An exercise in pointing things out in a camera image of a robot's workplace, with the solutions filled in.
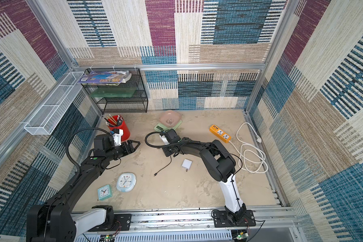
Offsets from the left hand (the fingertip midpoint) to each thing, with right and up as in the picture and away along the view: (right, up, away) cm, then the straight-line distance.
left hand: (136, 144), depth 83 cm
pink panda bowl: (+16, +16, +27) cm, 35 cm away
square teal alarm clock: (-16, -25, -2) cm, 30 cm away
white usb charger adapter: (+27, -13, +7) cm, 31 cm away
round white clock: (-6, -21, 0) cm, 21 cm away
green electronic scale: (+8, +9, +25) cm, 28 cm away
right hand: (+17, -5, +15) cm, 23 cm away
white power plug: (+78, +1, +22) cm, 81 cm away
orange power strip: (+50, +5, +21) cm, 55 cm away
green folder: (-18, +31, +13) cm, 39 cm away
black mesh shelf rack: (-10, +27, +36) cm, 46 cm away
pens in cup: (-20, +12, +13) cm, 27 cm away
